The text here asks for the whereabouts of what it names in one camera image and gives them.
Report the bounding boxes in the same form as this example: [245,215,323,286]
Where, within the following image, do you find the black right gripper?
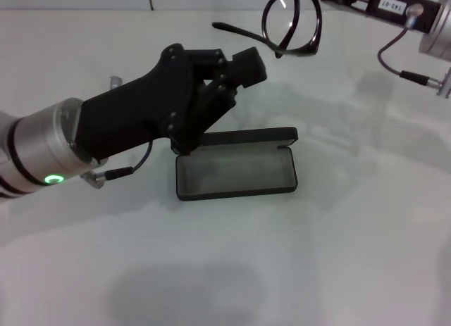
[319,0,444,35]

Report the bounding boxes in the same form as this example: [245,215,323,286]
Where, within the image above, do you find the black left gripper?
[75,43,268,164]

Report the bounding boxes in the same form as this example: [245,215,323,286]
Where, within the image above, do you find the black round-lens glasses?
[212,0,323,59]

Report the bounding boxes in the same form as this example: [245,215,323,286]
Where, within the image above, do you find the black glasses case grey lining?
[171,126,299,202]

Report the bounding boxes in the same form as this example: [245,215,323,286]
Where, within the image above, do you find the silver right gripper cable plug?
[404,4,426,27]

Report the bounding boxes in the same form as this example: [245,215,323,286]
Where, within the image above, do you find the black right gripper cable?
[376,25,451,99]

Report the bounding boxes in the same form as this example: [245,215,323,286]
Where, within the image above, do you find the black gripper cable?
[376,25,451,99]
[80,139,154,190]

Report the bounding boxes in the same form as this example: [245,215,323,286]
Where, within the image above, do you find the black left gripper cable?
[80,139,154,190]

